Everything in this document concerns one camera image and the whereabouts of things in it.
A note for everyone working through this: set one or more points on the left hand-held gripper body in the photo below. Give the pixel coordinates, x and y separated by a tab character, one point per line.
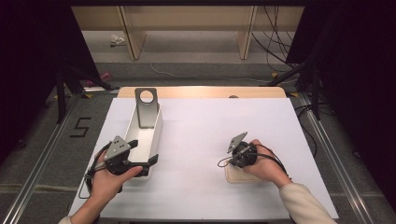
116	149

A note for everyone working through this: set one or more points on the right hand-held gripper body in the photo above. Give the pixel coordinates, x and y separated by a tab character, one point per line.
244	155

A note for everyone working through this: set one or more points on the white plastic storage box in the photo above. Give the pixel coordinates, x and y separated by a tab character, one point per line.
141	143

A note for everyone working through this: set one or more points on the beige phone case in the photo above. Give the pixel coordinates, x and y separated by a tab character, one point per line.
236	175

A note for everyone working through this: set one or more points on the grey phone case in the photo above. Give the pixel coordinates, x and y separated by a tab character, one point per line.
147	115

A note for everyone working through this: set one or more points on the person's right hand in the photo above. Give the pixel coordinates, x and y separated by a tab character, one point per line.
267	169

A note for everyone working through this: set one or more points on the person's left hand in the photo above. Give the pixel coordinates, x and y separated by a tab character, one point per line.
104	186

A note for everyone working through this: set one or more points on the white table mat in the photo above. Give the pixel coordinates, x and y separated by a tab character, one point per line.
193	140

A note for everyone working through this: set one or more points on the pink object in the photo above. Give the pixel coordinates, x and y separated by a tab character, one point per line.
104	77

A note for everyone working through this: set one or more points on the wooden table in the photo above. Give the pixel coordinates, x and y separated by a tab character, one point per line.
202	92

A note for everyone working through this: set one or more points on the black metal stand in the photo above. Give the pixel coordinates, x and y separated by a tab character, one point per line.
60	93
315	90

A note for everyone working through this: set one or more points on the crumpled white paper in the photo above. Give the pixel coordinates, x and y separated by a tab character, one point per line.
116	39

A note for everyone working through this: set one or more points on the dark curtain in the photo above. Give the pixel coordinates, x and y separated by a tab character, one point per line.
358	77
28	62

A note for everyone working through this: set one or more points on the wooden shelf unit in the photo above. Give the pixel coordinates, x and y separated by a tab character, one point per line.
186	17

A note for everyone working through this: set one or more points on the aluminium floor rail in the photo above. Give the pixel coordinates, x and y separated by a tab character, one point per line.
37	168
336	161

